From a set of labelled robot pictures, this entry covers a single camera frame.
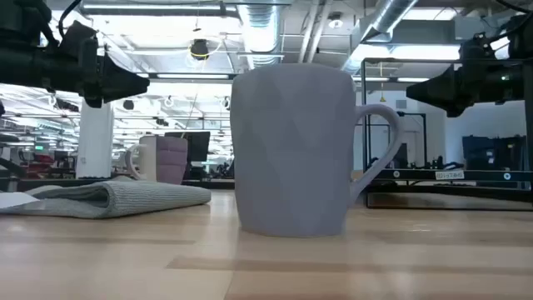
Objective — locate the long ceiling light bar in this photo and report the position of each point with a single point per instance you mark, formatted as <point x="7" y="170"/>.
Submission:
<point x="191" y="76"/>

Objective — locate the white pillar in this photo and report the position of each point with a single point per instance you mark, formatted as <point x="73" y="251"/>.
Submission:
<point x="95" y="141"/>

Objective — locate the dark blue cabinet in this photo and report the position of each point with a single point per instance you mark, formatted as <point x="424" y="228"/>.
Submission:
<point x="491" y="154"/>

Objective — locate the ribbed silver ceiling duct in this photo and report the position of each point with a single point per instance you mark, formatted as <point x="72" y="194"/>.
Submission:
<point x="260" y="33"/>

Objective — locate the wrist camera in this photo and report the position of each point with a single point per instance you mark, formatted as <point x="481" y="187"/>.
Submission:
<point x="474" y="48"/>
<point x="79" y="37"/>

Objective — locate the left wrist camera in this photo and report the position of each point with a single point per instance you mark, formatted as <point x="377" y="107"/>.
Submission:
<point x="79" y="37"/>

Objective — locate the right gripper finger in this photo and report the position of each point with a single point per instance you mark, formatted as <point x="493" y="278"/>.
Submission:
<point x="441" y="89"/>
<point x="456" y="112"/>

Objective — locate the grey-blue faceted mug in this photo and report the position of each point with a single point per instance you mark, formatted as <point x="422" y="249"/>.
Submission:
<point x="291" y="146"/>

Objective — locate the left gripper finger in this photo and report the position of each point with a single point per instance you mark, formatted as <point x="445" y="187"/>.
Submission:
<point x="121" y="83"/>
<point x="95" y="103"/>

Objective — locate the wooden shelf with black frame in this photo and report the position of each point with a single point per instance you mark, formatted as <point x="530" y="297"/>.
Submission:
<point x="458" y="175"/>

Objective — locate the black aluminium table frame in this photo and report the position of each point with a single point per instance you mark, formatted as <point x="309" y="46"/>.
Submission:
<point x="208" y="183"/>

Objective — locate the grey folded cloth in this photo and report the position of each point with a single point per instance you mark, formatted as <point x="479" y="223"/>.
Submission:
<point x="125" y="200"/>

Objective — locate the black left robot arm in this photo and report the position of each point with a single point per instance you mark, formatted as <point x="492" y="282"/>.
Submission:
<point x="25" y="71"/>

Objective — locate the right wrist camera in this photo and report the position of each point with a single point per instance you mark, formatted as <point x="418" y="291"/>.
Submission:
<point x="474" y="48"/>

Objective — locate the smooth silver ceiling duct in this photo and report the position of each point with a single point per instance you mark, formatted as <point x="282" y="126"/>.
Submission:
<point x="389" y="16"/>

